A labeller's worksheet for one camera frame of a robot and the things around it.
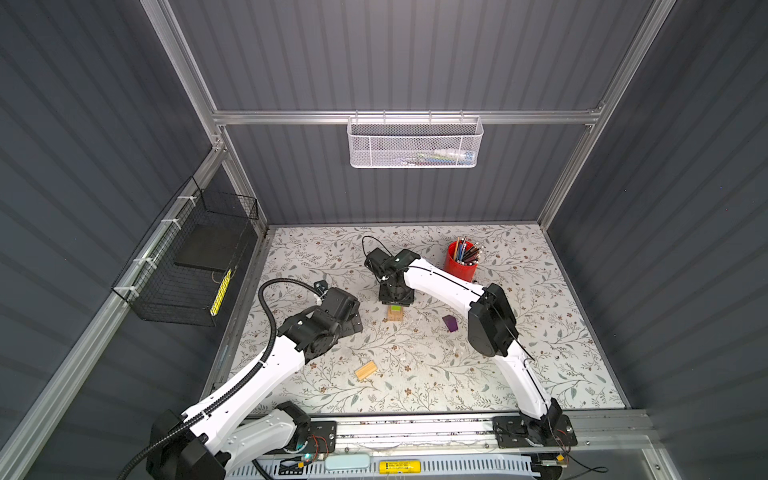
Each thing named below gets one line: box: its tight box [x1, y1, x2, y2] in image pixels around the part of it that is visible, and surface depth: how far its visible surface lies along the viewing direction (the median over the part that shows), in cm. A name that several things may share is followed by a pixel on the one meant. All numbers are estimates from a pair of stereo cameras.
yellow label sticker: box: [379, 460, 421, 475], surface depth 69 cm
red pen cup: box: [444, 237, 481, 283], surface depth 98 cm
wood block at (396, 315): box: [387, 305, 405, 322], surface depth 95 cm
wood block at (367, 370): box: [355, 360, 378, 381], surface depth 86 cm
